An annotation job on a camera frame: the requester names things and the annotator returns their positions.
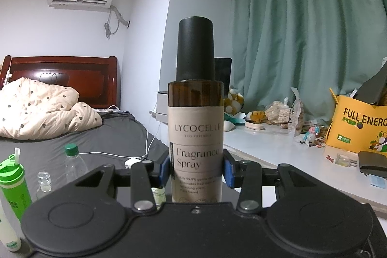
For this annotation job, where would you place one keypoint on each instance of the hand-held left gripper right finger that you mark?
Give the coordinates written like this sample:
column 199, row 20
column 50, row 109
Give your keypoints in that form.
column 228, row 171

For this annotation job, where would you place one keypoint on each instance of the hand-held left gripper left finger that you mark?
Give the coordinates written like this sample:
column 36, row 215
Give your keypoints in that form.
column 164, row 169

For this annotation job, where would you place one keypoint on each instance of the brown spray bottle black cap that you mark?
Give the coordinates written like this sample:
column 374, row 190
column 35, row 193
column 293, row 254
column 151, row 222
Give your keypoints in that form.
column 195, row 113

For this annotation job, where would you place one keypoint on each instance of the small bottle green label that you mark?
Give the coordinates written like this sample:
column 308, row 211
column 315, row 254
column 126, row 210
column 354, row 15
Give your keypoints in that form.
column 157, row 196

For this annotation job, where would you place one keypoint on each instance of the white charger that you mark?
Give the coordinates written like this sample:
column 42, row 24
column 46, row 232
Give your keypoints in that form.
column 133, row 162

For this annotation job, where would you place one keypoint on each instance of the white soap dish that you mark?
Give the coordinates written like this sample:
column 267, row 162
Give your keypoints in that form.
column 254, row 125

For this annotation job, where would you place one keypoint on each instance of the grey bed sheet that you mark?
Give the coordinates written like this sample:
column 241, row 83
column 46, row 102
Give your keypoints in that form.
column 115, row 137

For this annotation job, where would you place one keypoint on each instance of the small tiger plush toy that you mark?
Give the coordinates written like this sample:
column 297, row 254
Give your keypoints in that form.
column 258, row 116

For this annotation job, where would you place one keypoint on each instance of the white bedside cabinet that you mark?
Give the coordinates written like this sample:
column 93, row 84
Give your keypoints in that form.
column 162, row 107

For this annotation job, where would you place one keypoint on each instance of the large tiger plush toy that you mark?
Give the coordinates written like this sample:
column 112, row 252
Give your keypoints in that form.
column 233, row 100

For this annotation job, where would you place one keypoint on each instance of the clear plastic bag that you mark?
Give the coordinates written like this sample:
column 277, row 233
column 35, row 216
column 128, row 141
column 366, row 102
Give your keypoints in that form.
column 294, row 113

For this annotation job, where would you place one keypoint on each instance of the unicorn figurine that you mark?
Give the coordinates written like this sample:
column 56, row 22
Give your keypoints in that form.
column 310, row 135

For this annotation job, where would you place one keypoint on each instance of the clear water bottle green cap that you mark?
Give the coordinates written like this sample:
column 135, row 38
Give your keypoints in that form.
column 75, row 162

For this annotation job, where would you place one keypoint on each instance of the small square glass bottle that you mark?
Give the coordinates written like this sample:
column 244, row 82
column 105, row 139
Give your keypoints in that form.
column 342, row 159

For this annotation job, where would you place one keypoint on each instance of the small clear glass bottle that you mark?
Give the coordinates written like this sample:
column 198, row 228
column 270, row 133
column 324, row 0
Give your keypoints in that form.
column 43, row 185

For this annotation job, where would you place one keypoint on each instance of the red wooden headboard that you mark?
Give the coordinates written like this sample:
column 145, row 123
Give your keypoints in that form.
column 75, row 79

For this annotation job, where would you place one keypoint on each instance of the yellow cardboard box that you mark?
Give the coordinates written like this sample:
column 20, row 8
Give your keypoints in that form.
column 353, row 128

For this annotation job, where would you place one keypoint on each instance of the cream dotted quilt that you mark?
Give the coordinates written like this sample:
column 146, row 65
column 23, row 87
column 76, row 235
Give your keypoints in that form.
column 39, row 110

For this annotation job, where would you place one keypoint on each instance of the black wallet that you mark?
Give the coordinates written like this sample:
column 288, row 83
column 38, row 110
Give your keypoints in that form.
column 373, row 162

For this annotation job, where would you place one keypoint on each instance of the green tumbler with straw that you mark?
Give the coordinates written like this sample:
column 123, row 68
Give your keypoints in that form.
column 13, row 185

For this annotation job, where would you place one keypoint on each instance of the green curtain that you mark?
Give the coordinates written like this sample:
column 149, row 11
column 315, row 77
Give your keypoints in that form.
column 302, row 34

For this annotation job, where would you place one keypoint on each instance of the dark grey bag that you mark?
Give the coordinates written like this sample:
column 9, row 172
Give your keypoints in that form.
column 373, row 88

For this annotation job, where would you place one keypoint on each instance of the white bottle green label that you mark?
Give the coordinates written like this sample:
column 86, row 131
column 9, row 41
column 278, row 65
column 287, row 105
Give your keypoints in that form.
column 9, row 233

